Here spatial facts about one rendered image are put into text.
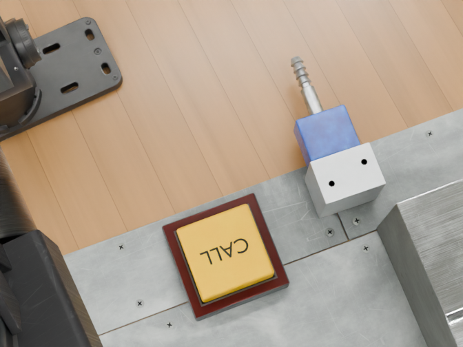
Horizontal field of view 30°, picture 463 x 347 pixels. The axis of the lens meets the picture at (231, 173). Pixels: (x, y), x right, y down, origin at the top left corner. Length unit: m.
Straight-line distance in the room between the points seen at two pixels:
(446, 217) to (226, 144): 0.20
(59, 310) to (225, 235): 0.42
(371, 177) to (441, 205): 0.06
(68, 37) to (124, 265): 0.20
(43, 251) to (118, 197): 0.46
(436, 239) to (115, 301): 0.26
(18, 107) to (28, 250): 0.46
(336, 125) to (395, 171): 0.07
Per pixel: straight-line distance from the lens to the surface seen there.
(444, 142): 0.75
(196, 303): 0.68
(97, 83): 0.75
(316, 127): 0.70
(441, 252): 0.64
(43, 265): 0.27
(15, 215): 0.30
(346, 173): 0.67
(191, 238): 0.67
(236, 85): 0.75
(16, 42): 0.64
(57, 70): 0.76
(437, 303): 0.64
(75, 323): 0.27
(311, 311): 0.71
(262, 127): 0.74
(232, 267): 0.67
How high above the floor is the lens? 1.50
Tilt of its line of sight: 75 degrees down
